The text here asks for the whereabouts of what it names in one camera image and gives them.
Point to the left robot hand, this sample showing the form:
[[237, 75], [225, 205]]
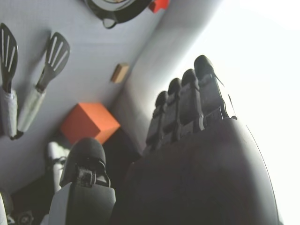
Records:
[[192, 178]]

